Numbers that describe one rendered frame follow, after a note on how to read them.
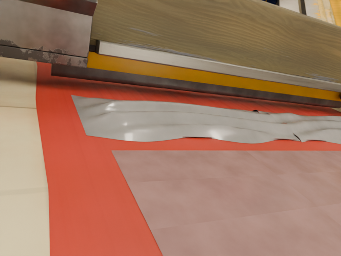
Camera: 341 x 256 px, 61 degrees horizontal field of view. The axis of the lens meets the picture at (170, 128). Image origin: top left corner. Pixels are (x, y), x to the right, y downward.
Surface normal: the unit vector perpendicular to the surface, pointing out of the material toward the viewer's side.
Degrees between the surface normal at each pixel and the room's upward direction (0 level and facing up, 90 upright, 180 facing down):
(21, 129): 32
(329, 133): 8
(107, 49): 53
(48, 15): 58
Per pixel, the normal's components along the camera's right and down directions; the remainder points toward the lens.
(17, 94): 0.23, -0.91
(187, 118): 0.43, -0.53
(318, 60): 0.43, 0.34
